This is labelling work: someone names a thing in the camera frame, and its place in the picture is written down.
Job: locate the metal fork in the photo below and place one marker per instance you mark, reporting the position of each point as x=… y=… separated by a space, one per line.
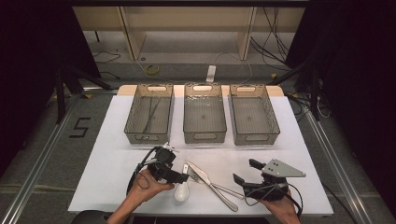
x=230 y=192

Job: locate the person's left hand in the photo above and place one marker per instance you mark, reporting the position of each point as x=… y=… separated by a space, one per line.
x=146 y=188

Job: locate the metal chopstick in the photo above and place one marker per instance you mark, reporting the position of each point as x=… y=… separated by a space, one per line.
x=150 y=112
x=154 y=110

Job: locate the black metal stand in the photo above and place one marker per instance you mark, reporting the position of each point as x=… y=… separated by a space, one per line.
x=59 y=93
x=314 y=93

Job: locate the white table sheet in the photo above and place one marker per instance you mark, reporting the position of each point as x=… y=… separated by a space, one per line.
x=99 y=174

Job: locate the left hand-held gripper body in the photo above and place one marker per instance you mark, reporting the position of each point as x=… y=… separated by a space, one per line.
x=163 y=165

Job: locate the white ceramic spoon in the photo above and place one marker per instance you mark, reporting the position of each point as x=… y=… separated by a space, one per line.
x=181 y=192

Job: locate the dark curtain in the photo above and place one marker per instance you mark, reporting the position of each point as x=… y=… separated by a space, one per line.
x=358 y=77
x=28 y=62

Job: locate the white power strip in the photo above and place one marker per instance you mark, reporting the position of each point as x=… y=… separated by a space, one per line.
x=211 y=74

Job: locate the beige wooden shelf unit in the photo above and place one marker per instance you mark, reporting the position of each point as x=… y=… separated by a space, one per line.
x=186 y=18

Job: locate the clear grey plastic basket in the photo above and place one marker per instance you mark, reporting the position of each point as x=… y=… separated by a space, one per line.
x=204 y=115
x=252 y=116
x=162 y=124

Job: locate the metal table knife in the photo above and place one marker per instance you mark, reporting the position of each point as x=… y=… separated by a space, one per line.
x=202 y=176

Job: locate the person's right hand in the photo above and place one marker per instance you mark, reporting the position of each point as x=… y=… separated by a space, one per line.
x=280 y=209

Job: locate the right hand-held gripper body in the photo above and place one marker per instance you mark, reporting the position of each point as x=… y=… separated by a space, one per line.
x=267 y=188

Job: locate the aluminium floor rail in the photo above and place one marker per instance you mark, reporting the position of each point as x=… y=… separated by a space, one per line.
x=336 y=161
x=34 y=174

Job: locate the black round stool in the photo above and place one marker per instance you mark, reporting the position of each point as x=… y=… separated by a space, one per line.
x=87 y=217

